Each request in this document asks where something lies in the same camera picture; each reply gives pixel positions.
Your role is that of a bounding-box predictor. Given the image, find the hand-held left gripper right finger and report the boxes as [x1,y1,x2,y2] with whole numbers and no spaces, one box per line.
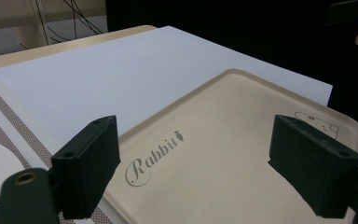
[268,114,358,219]

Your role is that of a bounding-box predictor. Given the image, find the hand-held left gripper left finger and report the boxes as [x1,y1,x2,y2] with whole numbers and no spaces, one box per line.
[50,115,121,220]

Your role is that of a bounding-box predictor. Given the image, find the striped white placemat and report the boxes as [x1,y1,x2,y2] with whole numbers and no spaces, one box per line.
[0,78,129,224]

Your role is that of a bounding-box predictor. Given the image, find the beige plastic tray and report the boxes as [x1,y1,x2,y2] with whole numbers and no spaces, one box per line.
[103,68,358,224]

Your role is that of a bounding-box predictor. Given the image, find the white paper sheet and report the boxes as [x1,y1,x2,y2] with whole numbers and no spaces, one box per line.
[0,25,334,147]

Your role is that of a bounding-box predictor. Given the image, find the black cables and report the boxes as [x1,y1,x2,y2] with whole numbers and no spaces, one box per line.
[18,0,104,50]

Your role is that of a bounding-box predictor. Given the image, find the beige shelf frame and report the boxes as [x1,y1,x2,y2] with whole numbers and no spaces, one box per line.
[0,0,108,59]

